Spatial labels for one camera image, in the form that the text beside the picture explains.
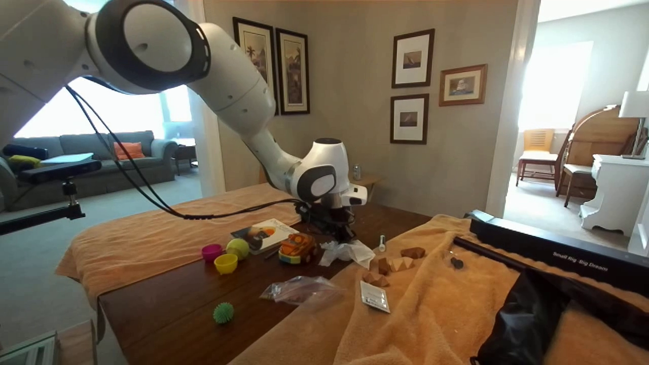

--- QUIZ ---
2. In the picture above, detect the small framed picture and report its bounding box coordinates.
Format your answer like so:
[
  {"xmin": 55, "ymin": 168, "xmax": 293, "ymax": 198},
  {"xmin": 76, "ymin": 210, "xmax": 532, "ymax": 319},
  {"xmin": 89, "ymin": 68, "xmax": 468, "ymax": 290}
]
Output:
[
  {"xmin": 389, "ymin": 93, "xmax": 429, "ymax": 143},
  {"xmin": 392, "ymin": 28, "xmax": 437, "ymax": 87}
]

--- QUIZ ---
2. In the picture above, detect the upper small framed picture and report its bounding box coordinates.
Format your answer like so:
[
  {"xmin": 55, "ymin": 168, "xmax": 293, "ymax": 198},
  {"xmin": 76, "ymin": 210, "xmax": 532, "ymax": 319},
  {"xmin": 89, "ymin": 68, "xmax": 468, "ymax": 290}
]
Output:
[{"xmin": 392, "ymin": 28, "xmax": 437, "ymax": 87}]

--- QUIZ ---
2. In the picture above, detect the small green ball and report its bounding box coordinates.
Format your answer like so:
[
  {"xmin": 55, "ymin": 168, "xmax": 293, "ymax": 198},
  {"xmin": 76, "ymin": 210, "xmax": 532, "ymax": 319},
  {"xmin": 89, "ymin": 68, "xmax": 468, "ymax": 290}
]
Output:
[{"xmin": 214, "ymin": 303, "xmax": 235, "ymax": 325}]

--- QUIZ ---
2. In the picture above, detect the pink plastic cup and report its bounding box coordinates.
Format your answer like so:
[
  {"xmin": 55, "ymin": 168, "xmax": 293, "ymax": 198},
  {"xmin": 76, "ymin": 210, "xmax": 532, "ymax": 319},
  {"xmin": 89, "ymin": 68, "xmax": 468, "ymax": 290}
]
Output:
[{"xmin": 202, "ymin": 243, "xmax": 224, "ymax": 263}]

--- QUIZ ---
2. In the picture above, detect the wood framed landscape picture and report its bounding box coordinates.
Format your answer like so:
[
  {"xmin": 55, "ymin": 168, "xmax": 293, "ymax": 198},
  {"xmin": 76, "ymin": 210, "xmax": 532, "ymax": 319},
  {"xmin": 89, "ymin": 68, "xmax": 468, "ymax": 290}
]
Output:
[{"xmin": 438, "ymin": 64, "xmax": 488, "ymax": 106}]

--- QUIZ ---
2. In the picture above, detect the tan blanket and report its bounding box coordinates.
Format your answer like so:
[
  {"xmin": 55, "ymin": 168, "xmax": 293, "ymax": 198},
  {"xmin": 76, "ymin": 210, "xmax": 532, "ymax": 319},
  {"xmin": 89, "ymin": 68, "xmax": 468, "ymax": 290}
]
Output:
[
  {"xmin": 232, "ymin": 215, "xmax": 649, "ymax": 365},
  {"xmin": 57, "ymin": 184, "xmax": 299, "ymax": 303}
]

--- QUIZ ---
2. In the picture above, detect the tall framed picture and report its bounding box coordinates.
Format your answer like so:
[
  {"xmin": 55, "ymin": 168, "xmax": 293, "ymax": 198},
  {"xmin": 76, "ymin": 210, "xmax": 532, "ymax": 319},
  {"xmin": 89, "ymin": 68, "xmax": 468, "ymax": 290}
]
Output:
[
  {"xmin": 276, "ymin": 28, "xmax": 311, "ymax": 113},
  {"xmin": 233, "ymin": 17, "xmax": 276, "ymax": 95}
]

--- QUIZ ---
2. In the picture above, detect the brown toy animal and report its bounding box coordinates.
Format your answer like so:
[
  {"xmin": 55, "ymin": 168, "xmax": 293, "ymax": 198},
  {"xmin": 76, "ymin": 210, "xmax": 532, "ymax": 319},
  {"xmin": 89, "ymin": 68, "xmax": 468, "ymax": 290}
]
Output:
[{"xmin": 362, "ymin": 248, "xmax": 429, "ymax": 288}]

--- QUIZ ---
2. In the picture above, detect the white paper towel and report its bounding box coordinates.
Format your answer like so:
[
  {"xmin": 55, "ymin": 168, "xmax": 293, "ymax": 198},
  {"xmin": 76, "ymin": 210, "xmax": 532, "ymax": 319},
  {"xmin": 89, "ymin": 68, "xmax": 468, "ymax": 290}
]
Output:
[{"xmin": 321, "ymin": 239, "xmax": 376, "ymax": 267}]

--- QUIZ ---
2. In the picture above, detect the tan blanket left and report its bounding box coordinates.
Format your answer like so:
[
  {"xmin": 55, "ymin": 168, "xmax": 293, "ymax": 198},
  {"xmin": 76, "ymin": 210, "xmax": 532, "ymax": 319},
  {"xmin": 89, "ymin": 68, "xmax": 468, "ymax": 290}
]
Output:
[{"xmin": 57, "ymin": 184, "xmax": 299, "ymax": 303}]

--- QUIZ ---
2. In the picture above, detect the tall framed picture left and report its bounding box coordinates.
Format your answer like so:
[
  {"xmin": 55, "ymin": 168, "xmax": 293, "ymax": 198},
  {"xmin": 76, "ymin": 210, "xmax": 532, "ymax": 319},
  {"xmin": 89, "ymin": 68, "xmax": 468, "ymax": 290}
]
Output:
[{"xmin": 233, "ymin": 17, "xmax": 276, "ymax": 95}]

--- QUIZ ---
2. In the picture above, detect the grey sofa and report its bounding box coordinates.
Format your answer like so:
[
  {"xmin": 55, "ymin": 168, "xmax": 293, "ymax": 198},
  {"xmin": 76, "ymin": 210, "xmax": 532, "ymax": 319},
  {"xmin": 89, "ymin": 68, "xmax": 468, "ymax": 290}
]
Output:
[{"xmin": 0, "ymin": 127, "xmax": 178, "ymax": 210}]

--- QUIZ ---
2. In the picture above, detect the black long case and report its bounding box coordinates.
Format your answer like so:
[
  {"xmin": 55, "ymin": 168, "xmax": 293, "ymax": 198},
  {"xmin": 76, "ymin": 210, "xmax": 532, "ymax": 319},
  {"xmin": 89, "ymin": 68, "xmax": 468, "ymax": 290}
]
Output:
[{"xmin": 454, "ymin": 210, "xmax": 649, "ymax": 298}]

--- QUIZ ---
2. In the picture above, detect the lower small framed picture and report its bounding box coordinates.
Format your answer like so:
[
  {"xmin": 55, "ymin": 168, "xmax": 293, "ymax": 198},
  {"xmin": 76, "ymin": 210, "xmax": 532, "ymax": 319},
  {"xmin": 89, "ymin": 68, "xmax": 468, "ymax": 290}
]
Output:
[{"xmin": 389, "ymin": 93, "xmax": 429, "ymax": 143}]

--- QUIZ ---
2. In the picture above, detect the wooden chair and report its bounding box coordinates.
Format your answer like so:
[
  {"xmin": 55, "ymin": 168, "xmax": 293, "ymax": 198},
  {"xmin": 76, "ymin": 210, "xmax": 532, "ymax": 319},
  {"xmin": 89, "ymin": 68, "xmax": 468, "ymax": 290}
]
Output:
[{"xmin": 557, "ymin": 106, "xmax": 639, "ymax": 203}]

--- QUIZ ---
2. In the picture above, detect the small silver packet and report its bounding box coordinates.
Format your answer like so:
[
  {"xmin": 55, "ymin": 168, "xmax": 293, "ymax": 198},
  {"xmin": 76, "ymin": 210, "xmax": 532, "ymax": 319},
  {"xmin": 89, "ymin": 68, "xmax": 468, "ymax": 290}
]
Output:
[{"xmin": 360, "ymin": 282, "xmax": 389, "ymax": 312}]

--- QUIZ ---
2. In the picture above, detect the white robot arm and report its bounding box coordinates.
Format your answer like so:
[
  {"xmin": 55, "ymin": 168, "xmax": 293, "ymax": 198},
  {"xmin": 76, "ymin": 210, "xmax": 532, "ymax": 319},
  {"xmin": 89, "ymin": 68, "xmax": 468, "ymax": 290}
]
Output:
[{"xmin": 0, "ymin": 0, "xmax": 367, "ymax": 243}]

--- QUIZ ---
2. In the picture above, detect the clear plastic bag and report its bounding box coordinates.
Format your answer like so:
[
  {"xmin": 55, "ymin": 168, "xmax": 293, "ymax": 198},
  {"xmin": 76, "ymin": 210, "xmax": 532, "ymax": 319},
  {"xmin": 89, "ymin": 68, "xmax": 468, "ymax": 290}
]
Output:
[{"xmin": 263, "ymin": 276, "xmax": 338, "ymax": 306}]

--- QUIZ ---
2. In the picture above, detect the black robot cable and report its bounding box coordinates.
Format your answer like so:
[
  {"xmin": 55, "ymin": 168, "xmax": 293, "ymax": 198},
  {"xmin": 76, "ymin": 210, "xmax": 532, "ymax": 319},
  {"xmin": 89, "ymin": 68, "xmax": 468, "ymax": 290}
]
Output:
[{"xmin": 63, "ymin": 84, "xmax": 300, "ymax": 222}]

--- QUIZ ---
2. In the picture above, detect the tan blanket right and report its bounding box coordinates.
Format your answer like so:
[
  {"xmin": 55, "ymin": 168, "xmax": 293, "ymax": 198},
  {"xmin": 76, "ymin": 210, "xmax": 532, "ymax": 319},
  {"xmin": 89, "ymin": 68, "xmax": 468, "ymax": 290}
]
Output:
[{"xmin": 232, "ymin": 215, "xmax": 649, "ymax": 365}]

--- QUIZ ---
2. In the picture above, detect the tall framed picture right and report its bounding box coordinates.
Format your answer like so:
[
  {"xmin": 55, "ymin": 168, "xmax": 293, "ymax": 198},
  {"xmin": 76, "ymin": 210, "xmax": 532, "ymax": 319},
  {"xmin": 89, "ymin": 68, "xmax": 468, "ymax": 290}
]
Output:
[{"xmin": 276, "ymin": 28, "xmax": 311, "ymax": 113}]

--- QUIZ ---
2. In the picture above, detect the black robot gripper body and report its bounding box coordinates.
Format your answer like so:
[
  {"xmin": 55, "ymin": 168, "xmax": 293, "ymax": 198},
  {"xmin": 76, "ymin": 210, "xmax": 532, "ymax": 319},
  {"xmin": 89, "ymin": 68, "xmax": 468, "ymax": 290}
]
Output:
[{"xmin": 294, "ymin": 201, "xmax": 356, "ymax": 243}]

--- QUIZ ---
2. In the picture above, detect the yellow plastic cup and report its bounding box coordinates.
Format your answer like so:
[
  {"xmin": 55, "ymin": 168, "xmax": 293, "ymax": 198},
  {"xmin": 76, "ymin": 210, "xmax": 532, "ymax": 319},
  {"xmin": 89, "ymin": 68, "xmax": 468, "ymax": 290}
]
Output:
[{"xmin": 214, "ymin": 254, "xmax": 238, "ymax": 273}]

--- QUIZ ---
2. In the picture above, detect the green tennis ball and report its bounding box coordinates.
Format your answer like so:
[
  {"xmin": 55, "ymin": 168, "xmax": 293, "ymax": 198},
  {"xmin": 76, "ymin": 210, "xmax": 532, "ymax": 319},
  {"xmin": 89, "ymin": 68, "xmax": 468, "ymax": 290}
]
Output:
[{"xmin": 227, "ymin": 238, "xmax": 249, "ymax": 259}]

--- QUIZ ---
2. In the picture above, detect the white desk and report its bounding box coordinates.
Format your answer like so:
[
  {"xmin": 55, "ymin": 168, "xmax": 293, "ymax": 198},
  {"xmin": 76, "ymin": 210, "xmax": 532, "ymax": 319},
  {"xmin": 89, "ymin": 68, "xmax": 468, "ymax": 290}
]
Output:
[{"xmin": 580, "ymin": 155, "xmax": 649, "ymax": 236}]

